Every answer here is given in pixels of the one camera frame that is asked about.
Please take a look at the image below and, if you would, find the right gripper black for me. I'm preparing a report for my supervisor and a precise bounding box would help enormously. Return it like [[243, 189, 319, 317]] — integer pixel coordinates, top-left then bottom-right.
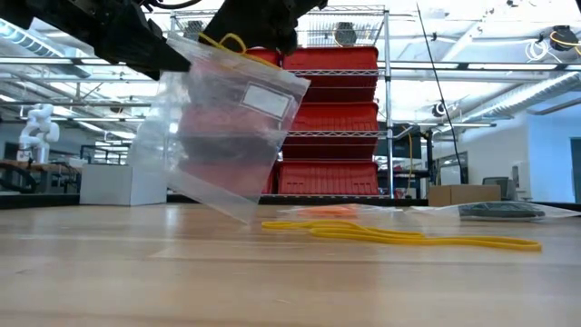
[[198, 0, 329, 55]]

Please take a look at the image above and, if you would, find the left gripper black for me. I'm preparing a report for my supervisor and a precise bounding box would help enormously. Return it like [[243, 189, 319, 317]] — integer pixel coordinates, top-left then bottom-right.
[[90, 0, 192, 82]]

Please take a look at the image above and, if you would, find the black rubber band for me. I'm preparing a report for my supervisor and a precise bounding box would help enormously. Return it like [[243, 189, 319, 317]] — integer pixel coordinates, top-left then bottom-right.
[[458, 202, 500, 223], [485, 202, 527, 223], [512, 203, 547, 223]]

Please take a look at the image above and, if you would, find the grey round object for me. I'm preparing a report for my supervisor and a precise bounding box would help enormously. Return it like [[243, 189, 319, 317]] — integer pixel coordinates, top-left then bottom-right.
[[333, 21, 360, 47], [183, 19, 206, 43]]

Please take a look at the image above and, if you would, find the white cardboard box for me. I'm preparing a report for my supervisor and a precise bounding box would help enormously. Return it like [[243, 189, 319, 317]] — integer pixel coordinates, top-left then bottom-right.
[[79, 163, 169, 206]]

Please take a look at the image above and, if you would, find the cluttered dark workbench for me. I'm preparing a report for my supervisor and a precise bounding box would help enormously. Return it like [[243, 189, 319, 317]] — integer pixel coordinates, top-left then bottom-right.
[[0, 157, 83, 195]]

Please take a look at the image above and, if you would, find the dark monitor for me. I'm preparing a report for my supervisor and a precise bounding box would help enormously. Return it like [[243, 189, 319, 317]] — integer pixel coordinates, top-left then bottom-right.
[[375, 123, 423, 160]]

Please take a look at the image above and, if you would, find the round ceiling device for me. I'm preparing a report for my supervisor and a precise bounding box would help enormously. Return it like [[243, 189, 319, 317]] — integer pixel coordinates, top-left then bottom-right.
[[429, 100, 449, 120]]

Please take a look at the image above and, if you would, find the framed whiteboard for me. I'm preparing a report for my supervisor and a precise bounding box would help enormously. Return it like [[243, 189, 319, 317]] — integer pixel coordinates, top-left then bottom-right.
[[437, 151, 470, 187]]

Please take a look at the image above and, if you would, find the brown cardboard box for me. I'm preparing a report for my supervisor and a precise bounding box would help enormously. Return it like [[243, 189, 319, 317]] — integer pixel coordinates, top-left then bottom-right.
[[428, 183, 503, 212]]

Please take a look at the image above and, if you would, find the grey chair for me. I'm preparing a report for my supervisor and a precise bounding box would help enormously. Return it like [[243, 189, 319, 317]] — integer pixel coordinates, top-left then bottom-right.
[[480, 175, 518, 203]]

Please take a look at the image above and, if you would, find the teal door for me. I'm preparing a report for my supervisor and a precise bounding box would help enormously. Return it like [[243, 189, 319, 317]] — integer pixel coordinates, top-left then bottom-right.
[[569, 136, 581, 204]]

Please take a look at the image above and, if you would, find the black camera cable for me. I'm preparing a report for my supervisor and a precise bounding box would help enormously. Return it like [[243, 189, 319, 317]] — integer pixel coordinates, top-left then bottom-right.
[[144, 0, 203, 11]]

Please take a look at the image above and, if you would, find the black hanging cable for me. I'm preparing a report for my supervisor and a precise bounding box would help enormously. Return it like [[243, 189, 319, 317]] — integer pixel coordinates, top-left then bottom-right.
[[416, 2, 468, 185]]

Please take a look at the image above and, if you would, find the black post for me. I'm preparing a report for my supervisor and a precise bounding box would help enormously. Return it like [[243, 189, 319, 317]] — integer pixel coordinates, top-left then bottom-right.
[[424, 128, 436, 200]]

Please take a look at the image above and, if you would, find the white wall dispenser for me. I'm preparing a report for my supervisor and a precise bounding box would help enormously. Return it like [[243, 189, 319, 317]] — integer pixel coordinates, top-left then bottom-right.
[[511, 160, 530, 193]]

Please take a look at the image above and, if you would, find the black ceiling cable reel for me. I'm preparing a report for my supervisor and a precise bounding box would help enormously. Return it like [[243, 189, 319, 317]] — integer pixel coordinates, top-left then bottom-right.
[[538, 24, 581, 59]]

